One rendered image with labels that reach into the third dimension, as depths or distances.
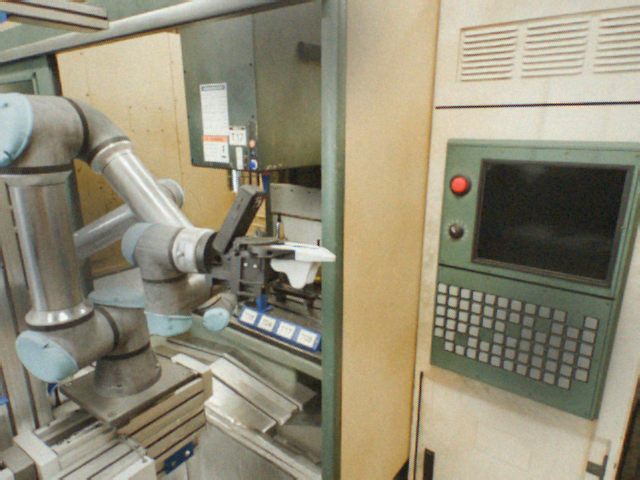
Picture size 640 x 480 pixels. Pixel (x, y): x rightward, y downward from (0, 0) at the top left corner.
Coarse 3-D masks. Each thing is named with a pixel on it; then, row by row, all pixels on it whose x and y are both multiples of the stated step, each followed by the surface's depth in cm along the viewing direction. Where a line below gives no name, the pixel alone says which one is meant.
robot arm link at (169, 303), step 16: (144, 288) 72; (160, 288) 71; (176, 288) 72; (192, 288) 77; (208, 288) 80; (144, 304) 74; (160, 304) 72; (176, 304) 73; (192, 304) 76; (160, 320) 73; (176, 320) 74
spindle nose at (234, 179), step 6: (228, 174) 202; (234, 174) 200; (240, 174) 199; (246, 174) 200; (252, 174) 201; (258, 174) 205; (228, 180) 203; (234, 180) 200; (240, 180) 200; (246, 180) 200; (252, 180) 202; (258, 180) 206; (228, 186) 204; (234, 186) 201; (240, 186) 201; (258, 186) 206
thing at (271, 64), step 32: (320, 0) 182; (192, 32) 177; (224, 32) 166; (256, 32) 158; (288, 32) 171; (320, 32) 186; (192, 64) 181; (224, 64) 170; (256, 64) 161; (288, 64) 174; (320, 64) 189; (192, 96) 186; (256, 96) 164; (288, 96) 177; (320, 96) 193; (192, 128) 190; (256, 128) 167; (288, 128) 180; (320, 128) 197; (192, 160) 195; (288, 160) 183; (320, 160) 201
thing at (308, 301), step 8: (272, 288) 219; (280, 288) 215; (288, 288) 215; (296, 288) 214; (280, 296) 216; (296, 296) 210; (304, 296) 207; (312, 296) 205; (304, 304) 208; (312, 304) 211
